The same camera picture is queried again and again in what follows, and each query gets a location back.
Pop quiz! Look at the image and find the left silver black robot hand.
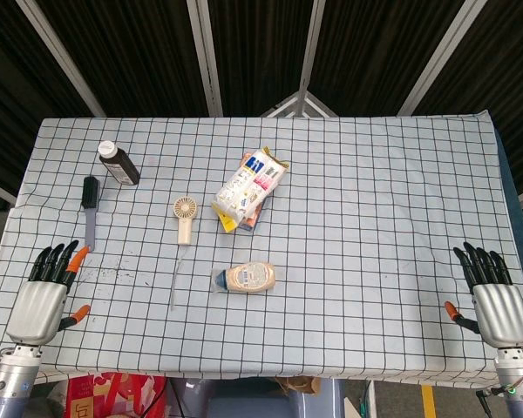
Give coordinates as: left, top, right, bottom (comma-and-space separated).
5, 239, 92, 347

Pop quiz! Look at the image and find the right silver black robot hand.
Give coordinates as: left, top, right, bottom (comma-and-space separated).
445, 241, 523, 349

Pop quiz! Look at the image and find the cream handheld fan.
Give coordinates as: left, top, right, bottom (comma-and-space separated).
172, 196, 200, 246

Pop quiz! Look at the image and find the red patterned bag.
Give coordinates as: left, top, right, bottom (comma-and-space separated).
64, 372, 168, 418

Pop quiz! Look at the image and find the dark brown bottle white cap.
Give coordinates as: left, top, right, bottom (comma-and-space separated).
98, 140, 141, 187

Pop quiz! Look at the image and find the beige sauce bottle blue cap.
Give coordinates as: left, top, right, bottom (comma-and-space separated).
211, 261, 278, 294

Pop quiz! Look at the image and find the brown paper bag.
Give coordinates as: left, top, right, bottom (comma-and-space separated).
273, 376, 323, 397

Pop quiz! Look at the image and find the yellow orange flat packet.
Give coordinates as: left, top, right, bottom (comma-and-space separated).
217, 198, 271, 235

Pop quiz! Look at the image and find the blue checkered tablecloth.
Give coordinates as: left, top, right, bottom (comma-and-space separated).
0, 110, 523, 388

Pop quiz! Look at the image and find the blue grey chair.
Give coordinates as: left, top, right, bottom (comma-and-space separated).
169, 376, 348, 418

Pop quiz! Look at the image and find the white printed snack bag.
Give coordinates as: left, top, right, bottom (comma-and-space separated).
211, 146, 290, 224

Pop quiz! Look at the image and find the black brush grey handle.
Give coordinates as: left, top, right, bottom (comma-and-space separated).
81, 175, 102, 253

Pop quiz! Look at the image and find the white metal frame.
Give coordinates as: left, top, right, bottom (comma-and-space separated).
259, 90, 339, 118

